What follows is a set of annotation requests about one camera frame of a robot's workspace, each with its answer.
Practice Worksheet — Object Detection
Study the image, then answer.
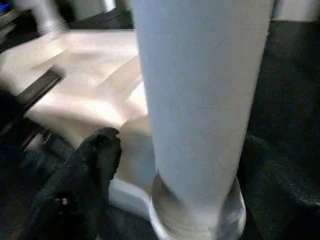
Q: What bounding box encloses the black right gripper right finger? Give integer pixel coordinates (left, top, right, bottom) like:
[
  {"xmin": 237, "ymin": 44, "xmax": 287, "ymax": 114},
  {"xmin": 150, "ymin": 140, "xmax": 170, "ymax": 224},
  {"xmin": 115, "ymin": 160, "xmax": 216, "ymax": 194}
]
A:
[{"xmin": 239, "ymin": 135, "xmax": 320, "ymax": 240}]

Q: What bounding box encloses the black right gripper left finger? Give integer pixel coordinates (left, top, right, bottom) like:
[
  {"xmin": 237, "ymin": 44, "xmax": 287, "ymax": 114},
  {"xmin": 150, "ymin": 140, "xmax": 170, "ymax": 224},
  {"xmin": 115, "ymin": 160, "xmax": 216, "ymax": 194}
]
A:
[{"xmin": 10, "ymin": 127, "xmax": 122, "ymax": 240}]

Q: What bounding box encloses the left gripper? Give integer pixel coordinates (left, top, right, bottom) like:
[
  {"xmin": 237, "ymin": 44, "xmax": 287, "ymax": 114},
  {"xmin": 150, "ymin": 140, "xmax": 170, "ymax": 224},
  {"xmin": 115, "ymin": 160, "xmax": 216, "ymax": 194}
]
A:
[{"xmin": 0, "ymin": 67, "xmax": 76, "ymax": 173}]

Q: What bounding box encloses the white plastic table top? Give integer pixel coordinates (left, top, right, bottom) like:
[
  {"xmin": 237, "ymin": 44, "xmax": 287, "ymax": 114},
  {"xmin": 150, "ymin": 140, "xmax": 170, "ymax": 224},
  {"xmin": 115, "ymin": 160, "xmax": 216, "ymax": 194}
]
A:
[{"xmin": 0, "ymin": 29, "xmax": 156, "ymax": 221}]

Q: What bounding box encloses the black work mat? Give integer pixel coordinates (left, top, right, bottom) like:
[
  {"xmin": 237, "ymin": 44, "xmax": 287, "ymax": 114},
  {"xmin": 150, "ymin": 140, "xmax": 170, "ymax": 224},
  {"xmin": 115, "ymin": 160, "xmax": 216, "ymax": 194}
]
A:
[{"xmin": 0, "ymin": 10, "xmax": 320, "ymax": 240}]

